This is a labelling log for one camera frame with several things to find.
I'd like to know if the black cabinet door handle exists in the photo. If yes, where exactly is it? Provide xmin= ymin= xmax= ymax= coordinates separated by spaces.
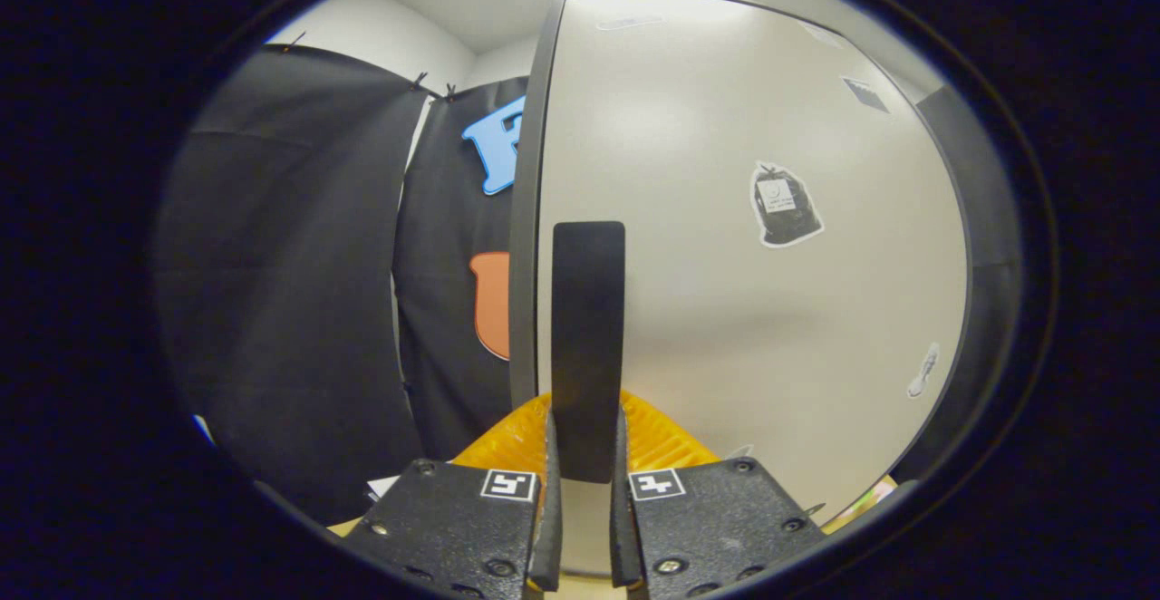
xmin=551 ymin=221 xmax=626 ymax=483

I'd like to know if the black backdrop cloth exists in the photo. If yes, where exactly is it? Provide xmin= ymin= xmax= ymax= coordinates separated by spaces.
xmin=154 ymin=43 xmax=1025 ymax=528

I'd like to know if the dark grey cabinet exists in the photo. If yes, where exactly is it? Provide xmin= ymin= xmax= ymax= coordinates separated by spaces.
xmin=507 ymin=0 xmax=980 ymax=492

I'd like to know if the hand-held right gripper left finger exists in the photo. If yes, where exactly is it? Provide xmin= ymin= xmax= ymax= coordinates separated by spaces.
xmin=343 ymin=392 xmax=564 ymax=600

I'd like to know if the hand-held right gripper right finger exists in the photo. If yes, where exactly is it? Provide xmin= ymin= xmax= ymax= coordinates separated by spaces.
xmin=609 ymin=389 xmax=827 ymax=600

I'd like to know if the beige cabinet door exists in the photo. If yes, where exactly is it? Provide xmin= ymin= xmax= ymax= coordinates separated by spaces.
xmin=535 ymin=0 xmax=971 ymax=578

